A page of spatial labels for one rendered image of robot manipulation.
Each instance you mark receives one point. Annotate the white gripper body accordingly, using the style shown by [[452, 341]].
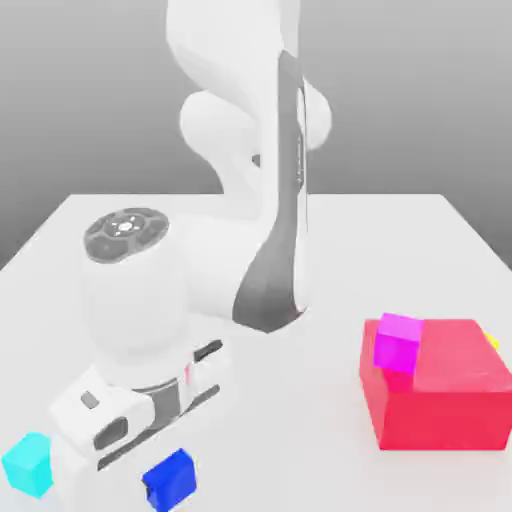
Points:
[[188, 428]]

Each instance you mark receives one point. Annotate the small cyan cube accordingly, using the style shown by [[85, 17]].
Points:
[[26, 466]]

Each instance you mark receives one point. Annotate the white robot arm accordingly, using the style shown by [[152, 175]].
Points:
[[248, 120]]

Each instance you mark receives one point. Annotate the large red box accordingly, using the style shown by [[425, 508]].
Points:
[[440, 416]]

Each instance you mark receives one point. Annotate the small magenta cube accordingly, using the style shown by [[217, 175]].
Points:
[[396, 348]]

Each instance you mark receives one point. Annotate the small blue cube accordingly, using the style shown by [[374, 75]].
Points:
[[170, 482]]

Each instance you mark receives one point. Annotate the small yellow cube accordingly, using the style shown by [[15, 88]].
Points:
[[492, 342]]

